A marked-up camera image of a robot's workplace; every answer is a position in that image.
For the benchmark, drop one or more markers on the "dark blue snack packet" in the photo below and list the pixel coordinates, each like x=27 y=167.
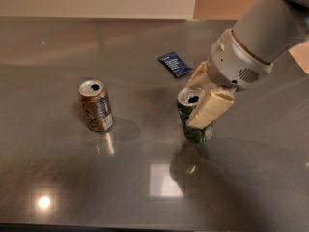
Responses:
x=174 y=64

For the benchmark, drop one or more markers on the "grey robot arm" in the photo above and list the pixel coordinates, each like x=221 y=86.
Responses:
x=269 y=28

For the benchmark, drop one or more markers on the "orange soda can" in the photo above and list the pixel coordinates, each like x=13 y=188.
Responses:
x=94 y=97

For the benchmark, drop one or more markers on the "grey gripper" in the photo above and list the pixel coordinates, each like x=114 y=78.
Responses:
x=234 y=63

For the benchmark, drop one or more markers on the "green soda can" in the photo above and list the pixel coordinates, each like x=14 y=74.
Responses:
x=187 y=101

